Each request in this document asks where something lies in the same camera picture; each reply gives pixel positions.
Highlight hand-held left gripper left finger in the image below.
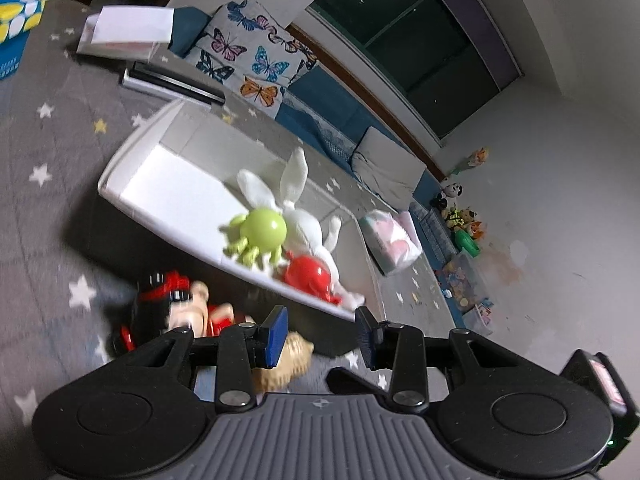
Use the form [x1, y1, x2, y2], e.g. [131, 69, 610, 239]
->
[117, 304, 290, 413]

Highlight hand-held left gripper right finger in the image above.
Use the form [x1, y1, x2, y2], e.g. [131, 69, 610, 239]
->
[354, 306, 507, 412]

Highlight tan peanut toy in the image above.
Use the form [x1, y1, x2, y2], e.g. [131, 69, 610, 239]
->
[251, 331, 316, 394]

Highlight red octopus toy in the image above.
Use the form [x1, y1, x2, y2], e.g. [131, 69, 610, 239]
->
[279, 254, 345, 307]

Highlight black-haired doll figure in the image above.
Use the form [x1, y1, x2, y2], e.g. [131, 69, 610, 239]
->
[112, 269, 257, 357]

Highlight green octopus toy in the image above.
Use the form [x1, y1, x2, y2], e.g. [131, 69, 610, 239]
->
[218, 208, 289, 272]

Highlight white plush rabbit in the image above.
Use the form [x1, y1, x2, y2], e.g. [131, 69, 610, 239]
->
[235, 147, 367, 311]

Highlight grey cardboard box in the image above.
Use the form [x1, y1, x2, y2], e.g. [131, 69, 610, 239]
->
[97, 99, 387, 357]

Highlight pink and white soft pack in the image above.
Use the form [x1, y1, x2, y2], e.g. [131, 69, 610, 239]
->
[359, 209, 424, 276]

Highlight clear toy storage box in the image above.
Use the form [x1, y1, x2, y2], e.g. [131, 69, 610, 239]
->
[436, 251, 482, 312]

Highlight small colourful box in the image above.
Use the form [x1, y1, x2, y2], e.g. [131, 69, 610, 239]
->
[469, 299, 497, 335]

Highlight green plastic toy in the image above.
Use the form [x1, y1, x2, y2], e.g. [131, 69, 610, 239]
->
[451, 230, 482, 258]

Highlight small plush toys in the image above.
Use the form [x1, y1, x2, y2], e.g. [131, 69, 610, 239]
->
[442, 206, 487, 235]

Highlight panda plush toy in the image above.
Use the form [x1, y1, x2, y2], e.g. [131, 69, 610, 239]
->
[431, 181, 465, 211]

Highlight grey pillow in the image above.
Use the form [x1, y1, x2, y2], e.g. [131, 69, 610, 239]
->
[349, 126, 429, 212]

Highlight plush flower bouquet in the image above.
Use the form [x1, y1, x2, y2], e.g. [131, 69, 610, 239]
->
[461, 146, 492, 175]

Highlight blue sofa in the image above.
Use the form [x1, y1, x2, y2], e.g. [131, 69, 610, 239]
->
[167, 7, 497, 335]

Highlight black and silver device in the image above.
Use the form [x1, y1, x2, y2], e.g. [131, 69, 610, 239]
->
[119, 61, 227, 107]

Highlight butterfly print pillow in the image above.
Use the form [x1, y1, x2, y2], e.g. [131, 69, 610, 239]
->
[184, 0, 320, 122]

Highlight dark window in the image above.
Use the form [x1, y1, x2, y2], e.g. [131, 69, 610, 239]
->
[306, 0, 525, 142]

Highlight grey star-printed tablecloth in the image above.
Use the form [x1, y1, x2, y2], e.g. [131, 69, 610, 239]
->
[0, 0, 457, 466]

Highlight white open paper box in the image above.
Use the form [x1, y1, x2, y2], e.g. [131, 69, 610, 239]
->
[76, 5, 177, 62]

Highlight blue yellow-spotted tissue box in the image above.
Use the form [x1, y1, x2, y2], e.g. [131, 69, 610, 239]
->
[0, 0, 47, 82]

